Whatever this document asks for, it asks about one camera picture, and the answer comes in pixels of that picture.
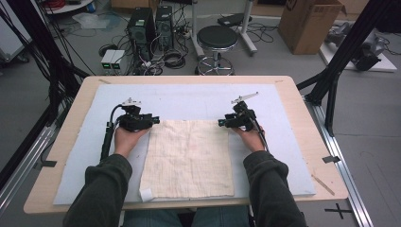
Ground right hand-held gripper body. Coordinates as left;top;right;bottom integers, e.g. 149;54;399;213
225;92;259;132

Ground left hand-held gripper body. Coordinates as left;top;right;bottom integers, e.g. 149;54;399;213
116;97;153;132

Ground cream printed cloth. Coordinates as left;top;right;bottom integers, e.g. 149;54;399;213
139;118;235;202

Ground person's left hand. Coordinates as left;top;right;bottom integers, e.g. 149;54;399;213
113;126;151;159

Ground person's right hand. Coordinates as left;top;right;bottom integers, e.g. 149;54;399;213
231;126;266;153

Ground light blue table mat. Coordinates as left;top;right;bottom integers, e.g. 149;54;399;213
52;83;317;206

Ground white box with green display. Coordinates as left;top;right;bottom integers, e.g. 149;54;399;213
110;49;126;71
100;49;117;71

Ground wooden table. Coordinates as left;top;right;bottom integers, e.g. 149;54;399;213
23;75;349;216

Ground black round stool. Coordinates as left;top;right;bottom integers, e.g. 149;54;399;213
194;25;240;77

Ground black computer tower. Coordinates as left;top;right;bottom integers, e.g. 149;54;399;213
127;8;157;61
155;5;175;51

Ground white metal stand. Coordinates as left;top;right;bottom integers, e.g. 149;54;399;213
191;0;258;58

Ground person's right leg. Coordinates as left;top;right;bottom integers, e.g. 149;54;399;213
192;206;250;227

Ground person's leg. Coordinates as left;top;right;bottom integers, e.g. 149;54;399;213
122;209;181;227
192;206;250;227

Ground person's left leg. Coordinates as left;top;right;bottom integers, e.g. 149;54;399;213
122;209;181;227

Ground flat black device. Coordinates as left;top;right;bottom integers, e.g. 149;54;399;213
217;12;253;27

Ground thin wooden strip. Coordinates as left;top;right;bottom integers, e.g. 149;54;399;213
311;174;336;197

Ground clear plastic bag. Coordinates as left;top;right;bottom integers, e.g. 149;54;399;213
72;12;112;30

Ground cardboard box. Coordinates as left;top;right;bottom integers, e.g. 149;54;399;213
277;0;348;56

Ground white board with grey device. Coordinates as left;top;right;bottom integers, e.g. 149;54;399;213
320;22;398;73

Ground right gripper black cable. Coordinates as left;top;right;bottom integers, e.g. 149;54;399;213
250;114;270;153

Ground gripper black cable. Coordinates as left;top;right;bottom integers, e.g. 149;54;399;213
99;103;125;163
250;114;270;153

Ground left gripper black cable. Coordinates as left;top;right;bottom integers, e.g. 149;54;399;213
99;103;125;163

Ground coiled black cables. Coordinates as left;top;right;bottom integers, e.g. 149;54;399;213
164;49;187;70

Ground black frame post with cables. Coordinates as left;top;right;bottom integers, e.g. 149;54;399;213
0;0;91;127

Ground aluminium rail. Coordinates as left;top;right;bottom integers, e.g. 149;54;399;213
304;97;375;227
0;126;56;216

